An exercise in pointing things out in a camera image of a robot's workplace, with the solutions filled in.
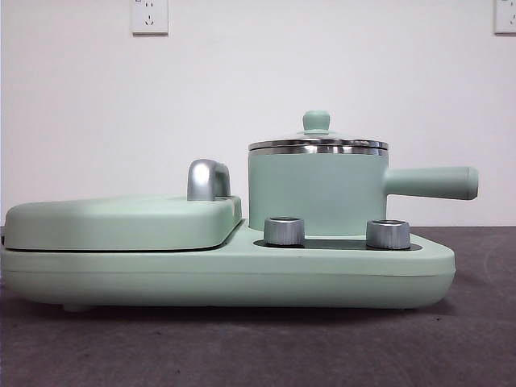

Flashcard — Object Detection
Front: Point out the glass lid with green knob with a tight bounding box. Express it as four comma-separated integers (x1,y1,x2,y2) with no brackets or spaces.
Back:
248,110,390,151

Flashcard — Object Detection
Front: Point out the silver control knob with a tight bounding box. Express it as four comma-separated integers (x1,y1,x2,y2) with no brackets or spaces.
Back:
262,215,306,246
365,218,411,248

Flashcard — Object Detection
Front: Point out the black control panel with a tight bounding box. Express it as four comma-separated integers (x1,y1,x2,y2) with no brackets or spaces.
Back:
252,237,412,252

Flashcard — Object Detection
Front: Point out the mint green griddle cover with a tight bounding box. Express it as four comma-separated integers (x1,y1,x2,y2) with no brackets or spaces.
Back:
3,194,243,251

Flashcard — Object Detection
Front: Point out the mint green cooker base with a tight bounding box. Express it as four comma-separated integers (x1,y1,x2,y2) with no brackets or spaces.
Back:
0,225,456,314

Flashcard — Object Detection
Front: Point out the mint green pot with handle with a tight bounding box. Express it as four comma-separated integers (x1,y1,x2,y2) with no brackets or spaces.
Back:
247,147,480,239

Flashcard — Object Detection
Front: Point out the silver griddle cover handle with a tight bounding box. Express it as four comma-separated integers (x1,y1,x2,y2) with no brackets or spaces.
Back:
186,158,231,202

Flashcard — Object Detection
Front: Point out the white wall socket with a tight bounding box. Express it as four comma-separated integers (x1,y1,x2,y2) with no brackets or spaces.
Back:
494,0,516,35
131,0,169,36

